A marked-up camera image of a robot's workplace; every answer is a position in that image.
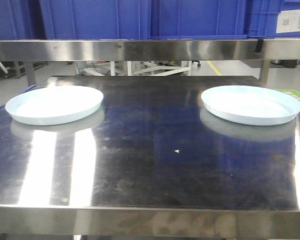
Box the white metal frame background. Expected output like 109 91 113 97
75 61 192 77

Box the light blue plate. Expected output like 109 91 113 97
201 85 300 126
5 85 104 126

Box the white paper label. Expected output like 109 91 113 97
276 9 300 34

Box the blue plastic crate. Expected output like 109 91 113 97
0 0 46 40
40 0 247 40
244 0 300 39

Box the stainless steel shelf rail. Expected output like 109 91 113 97
0 38 300 62

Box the blue plastic crate left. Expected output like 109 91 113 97
0 0 46 40

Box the blue plastic crate right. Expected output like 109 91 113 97
244 0 300 39

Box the blue plastic crate middle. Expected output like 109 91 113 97
40 0 247 40

